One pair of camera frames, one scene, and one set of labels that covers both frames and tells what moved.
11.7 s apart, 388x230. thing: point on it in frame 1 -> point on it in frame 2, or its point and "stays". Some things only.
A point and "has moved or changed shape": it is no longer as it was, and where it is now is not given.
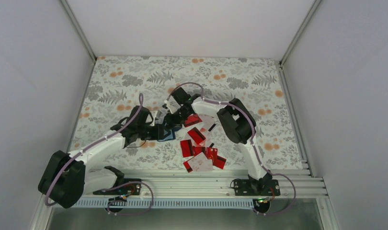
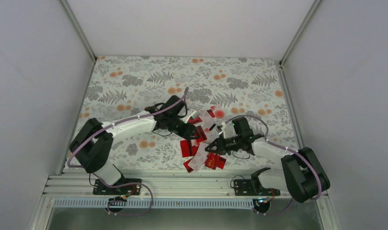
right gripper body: (178, 120) -> (235, 143)
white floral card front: (200, 163) has moved or changed shape
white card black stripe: (208, 122) stays
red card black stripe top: (192, 119) stays
